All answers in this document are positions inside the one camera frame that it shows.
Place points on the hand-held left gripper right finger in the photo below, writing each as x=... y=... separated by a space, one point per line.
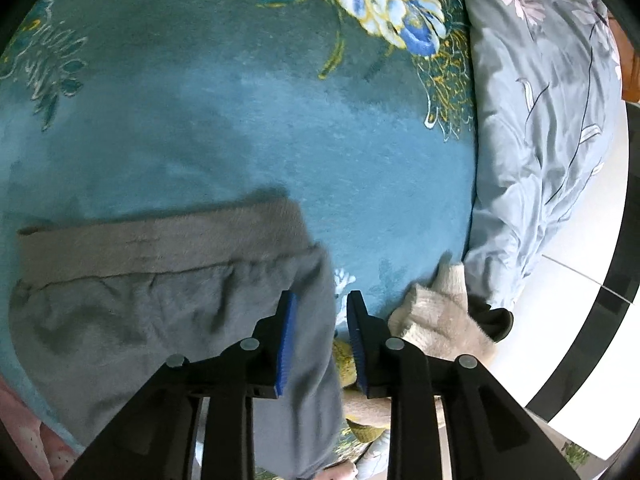
x=358 y=345

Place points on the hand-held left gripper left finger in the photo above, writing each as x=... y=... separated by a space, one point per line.
x=286 y=340

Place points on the grey pants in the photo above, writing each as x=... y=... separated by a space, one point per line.
x=150 y=310

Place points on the beige fuzzy garment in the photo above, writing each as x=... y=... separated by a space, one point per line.
x=440 y=315

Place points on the black cloth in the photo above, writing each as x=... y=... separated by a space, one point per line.
x=495 y=321

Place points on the teal floral blanket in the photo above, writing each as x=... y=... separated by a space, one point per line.
x=225 y=110

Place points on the pink floral cloth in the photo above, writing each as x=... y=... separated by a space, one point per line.
x=22 y=425

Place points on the light blue floral quilt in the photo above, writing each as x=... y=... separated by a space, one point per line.
x=540 y=125

